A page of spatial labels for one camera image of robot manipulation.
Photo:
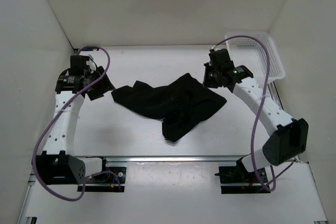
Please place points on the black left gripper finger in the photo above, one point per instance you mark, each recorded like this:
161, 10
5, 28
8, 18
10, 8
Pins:
99, 71
100, 88

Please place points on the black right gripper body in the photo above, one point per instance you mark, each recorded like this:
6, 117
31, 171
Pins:
211, 78

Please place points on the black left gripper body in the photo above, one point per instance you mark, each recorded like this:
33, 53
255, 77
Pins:
92, 76

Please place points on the black shorts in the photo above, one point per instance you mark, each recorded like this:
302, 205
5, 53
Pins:
180, 106

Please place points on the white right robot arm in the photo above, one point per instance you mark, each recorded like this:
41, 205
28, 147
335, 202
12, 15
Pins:
287, 136

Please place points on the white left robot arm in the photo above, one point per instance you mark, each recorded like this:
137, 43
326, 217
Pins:
57, 163

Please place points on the white perforated plastic basket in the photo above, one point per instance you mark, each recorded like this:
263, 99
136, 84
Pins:
249, 53

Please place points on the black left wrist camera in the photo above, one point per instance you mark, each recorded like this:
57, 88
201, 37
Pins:
81, 65

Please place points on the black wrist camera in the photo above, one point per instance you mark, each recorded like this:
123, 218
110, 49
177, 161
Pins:
220, 59
81, 65

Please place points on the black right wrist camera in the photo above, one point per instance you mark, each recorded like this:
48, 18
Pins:
220, 59

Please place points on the aluminium right side rail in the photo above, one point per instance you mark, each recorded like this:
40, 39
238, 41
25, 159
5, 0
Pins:
285, 118

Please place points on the aluminium rail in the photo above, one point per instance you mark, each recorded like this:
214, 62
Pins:
174, 158
285, 118
53, 162

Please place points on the aluminium front rail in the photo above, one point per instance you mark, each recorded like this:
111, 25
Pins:
174, 158

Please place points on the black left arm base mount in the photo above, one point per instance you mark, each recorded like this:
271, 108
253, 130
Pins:
107, 182

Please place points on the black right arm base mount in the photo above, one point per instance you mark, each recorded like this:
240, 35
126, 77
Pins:
234, 182

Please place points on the aluminium left side rail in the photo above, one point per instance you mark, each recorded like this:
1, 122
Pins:
53, 162

